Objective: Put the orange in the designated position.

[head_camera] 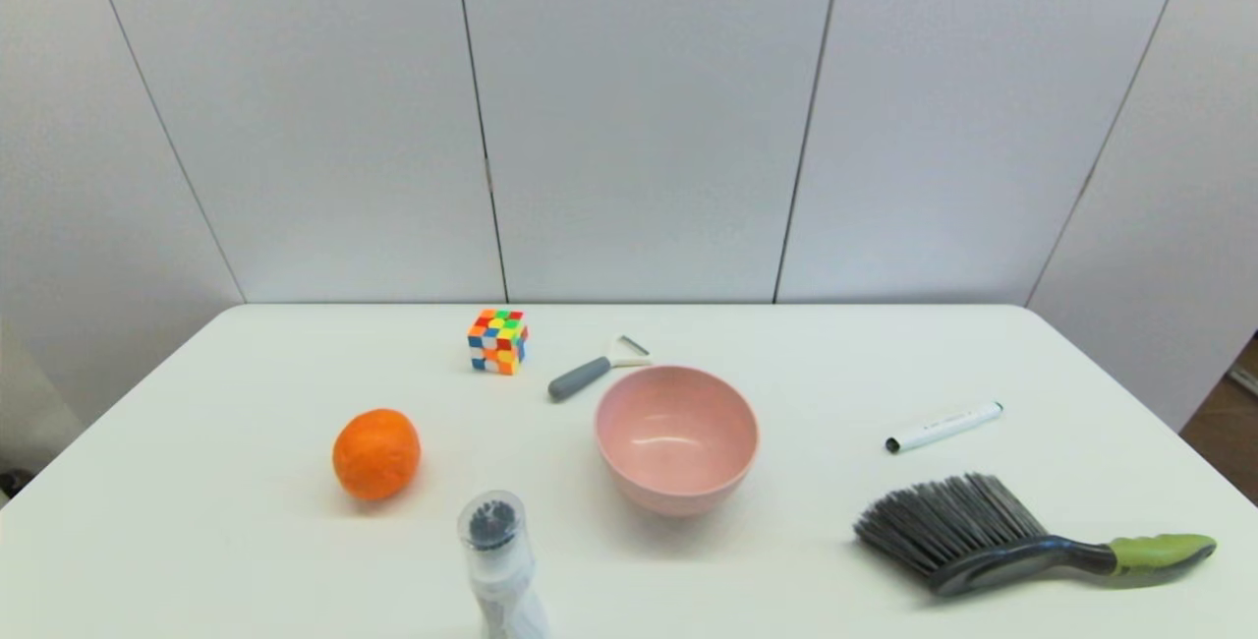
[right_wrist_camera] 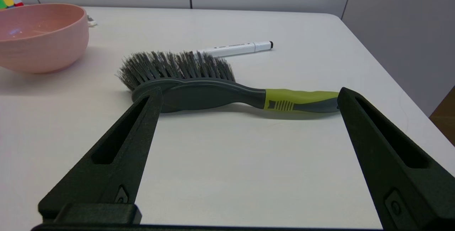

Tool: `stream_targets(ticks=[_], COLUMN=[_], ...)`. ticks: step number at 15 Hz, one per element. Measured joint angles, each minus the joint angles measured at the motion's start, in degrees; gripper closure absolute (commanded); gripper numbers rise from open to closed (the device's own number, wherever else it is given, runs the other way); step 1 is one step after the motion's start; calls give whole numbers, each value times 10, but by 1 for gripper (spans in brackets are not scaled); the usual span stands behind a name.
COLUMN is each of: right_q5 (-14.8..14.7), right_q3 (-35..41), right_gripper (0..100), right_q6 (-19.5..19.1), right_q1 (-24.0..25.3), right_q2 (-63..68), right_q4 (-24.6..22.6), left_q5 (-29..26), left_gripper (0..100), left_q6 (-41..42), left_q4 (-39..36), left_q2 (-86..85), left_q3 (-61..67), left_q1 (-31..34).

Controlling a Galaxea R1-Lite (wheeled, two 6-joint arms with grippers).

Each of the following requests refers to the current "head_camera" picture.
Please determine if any orange fruit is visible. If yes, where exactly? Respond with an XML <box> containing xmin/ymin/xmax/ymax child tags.
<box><xmin>331</xmin><ymin>408</ymin><xmax>423</xmax><ymax>502</ymax></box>

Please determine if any multicoloured puzzle cube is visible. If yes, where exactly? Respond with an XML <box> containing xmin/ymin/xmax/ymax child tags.
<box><xmin>467</xmin><ymin>309</ymin><xmax>530</xmax><ymax>377</ymax></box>

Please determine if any pink bowl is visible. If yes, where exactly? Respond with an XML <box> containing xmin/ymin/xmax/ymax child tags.
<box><xmin>594</xmin><ymin>366</ymin><xmax>761</xmax><ymax>518</ymax></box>

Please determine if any clear bottle with black brush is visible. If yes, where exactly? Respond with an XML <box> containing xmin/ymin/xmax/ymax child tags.
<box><xmin>456</xmin><ymin>490</ymin><xmax>553</xmax><ymax>639</ymax></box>

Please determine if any white marker with black cap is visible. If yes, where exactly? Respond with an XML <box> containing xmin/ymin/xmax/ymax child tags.
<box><xmin>885</xmin><ymin>401</ymin><xmax>1004</xmax><ymax>455</ymax></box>

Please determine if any grey handled white peeler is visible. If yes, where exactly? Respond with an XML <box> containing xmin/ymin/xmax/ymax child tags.
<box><xmin>547</xmin><ymin>334</ymin><xmax>653</xmax><ymax>403</ymax></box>

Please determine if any grey brush with green handle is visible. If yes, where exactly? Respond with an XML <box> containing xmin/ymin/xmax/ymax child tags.
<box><xmin>853</xmin><ymin>472</ymin><xmax>1219</xmax><ymax>600</ymax></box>

